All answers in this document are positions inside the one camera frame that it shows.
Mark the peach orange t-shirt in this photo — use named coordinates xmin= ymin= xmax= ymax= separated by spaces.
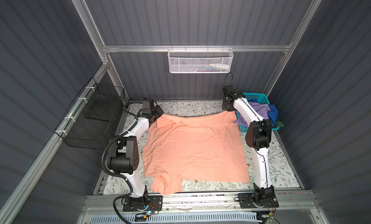
xmin=142 ymin=112 xmax=250 ymax=195

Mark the dark green garment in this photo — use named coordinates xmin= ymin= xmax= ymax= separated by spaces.
xmin=274 ymin=120 xmax=285 ymax=128

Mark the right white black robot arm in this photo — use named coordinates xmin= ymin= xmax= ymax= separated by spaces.
xmin=222 ymin=85 xmax=275 ymax=207

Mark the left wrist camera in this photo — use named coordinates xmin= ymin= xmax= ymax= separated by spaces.
xmin=142 ymin=98 xmax=155 ymax=110

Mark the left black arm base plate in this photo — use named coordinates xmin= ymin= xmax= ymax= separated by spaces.
xmin=121 ymin=195 xmax=163 ymax=212

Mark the blue t-shirt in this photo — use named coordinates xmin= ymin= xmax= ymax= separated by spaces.
xmin=248 ymin=99 xmax=279 ymax=126

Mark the black wire basket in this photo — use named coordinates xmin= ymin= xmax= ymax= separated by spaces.
xmin=55 ymin=80 xmax=126 ymax=150

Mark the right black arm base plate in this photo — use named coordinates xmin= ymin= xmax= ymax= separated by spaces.
xmin=234 ymin=193 xmax=279 ymax=209

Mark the black corrugated cable conduit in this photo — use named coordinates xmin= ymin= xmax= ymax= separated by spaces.
xmin=100 ymin=101 xmax=144 ymax=224

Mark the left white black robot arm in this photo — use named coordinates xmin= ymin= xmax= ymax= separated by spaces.
xmin=101 ymin=100 xmax=163 ymax=198

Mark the purple t-shirt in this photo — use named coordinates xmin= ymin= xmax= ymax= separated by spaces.
xmin=234 ymin=102 xmax=271 ymax=128

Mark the white ventilation grille strip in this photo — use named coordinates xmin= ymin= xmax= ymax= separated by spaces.
xmin=88 ymin=211 xmax=259 ymax=224

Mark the white wire mesh basket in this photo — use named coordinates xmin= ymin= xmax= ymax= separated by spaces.
xmin=167 ymin=47 xmax=234 ymax=74

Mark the teal plastic laundry basket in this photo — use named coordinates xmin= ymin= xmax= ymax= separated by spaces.
xmin=235 ymin=93 xmax=283 ymax=133

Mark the white bottle in basket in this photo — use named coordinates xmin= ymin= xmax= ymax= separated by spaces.
xmin=209 ymin=63 xmax=231 ymax=71

